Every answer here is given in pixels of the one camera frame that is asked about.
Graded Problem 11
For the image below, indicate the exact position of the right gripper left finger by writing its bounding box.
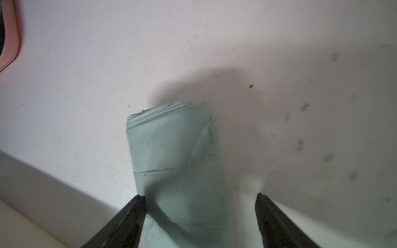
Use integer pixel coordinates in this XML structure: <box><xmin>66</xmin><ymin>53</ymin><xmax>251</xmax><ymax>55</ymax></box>
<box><xmin>82</xmin><ymin>195</ymin><xmax>147</xmax><ymax>248</ymax></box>

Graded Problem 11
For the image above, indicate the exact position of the pink plastic tray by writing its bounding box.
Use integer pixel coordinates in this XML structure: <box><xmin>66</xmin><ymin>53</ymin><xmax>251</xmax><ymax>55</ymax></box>
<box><xmin>1</xmin><ymin>1</ymin><xmax>20</xmax><ymax>71</ymax></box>

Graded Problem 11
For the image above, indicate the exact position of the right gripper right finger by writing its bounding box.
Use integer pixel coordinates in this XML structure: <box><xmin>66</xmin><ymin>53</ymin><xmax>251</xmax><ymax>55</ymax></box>
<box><xmin>255</xmin><ymin>193</ymin><xmax>319</xmax><ymax>248</ymax></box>

